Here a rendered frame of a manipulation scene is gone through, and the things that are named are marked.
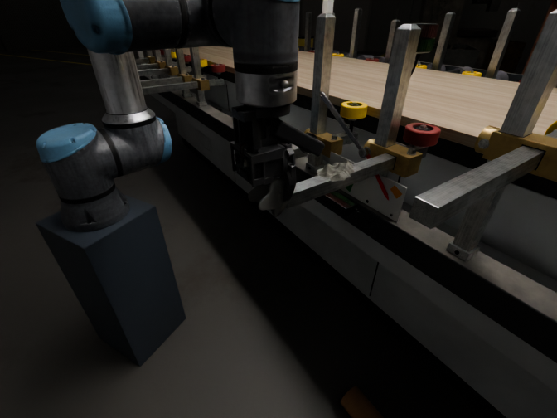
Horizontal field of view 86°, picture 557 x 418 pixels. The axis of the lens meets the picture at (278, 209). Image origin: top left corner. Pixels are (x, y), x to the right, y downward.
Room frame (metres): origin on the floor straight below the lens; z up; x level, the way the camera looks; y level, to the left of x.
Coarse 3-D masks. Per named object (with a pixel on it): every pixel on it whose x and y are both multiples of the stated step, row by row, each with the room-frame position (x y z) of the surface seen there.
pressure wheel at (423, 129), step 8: (408, 128) 0.71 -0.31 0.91; (416, 128) 0.72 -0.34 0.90; (424, 128) 0.70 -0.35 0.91; (432, 128) 0.71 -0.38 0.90; (408, 136) 0.70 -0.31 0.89; (416, 136) 0.68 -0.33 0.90; (424, 136) 0.67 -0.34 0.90; (432, 136) 0.67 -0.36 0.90; (416, 144) 0.68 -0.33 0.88; (424, 144) 0.67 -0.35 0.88; (432, 144) 0.67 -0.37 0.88
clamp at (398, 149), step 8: (368, 144) 0.72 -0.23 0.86; (376, 144) 0.69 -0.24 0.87; (376, 152) 0.68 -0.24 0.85; (384, 152) 0.67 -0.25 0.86; (392, 152) 0.65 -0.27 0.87; (400, 152) 0.64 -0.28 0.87; (416, 152) 0.64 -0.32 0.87; (400, 160) 0.63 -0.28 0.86; (408, 160) 0.61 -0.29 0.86; (416, 160) 0.63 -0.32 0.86; (400, 168) 0.62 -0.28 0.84; (408, 168) 0.61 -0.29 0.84; (416, 168) 0.63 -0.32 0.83; (408, 176) 0.62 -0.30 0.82
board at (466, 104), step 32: (352, 64) 1.82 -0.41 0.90; (384, 64) 1.82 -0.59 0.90; (352, 96) 1.06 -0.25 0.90; (416, 96) 1.06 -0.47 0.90; (448, 96) 1.06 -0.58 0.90; (480, 96) 1.06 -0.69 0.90; (512, 96) 1.06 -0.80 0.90; (448, 128) 0.73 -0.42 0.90; (480, 128) 0.73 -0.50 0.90; (544, 128) 0.73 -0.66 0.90
